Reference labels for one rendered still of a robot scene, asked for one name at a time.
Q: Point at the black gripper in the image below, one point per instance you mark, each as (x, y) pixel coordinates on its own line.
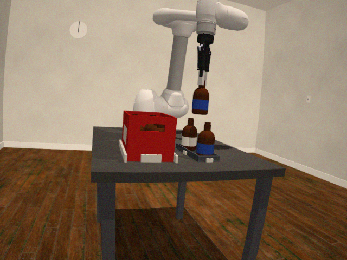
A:
(203, 59)

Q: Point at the red plastic crate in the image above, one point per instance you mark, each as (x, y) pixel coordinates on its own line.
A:
(140, 142)

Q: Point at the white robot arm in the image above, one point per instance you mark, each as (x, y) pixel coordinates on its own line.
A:
(208, 14)

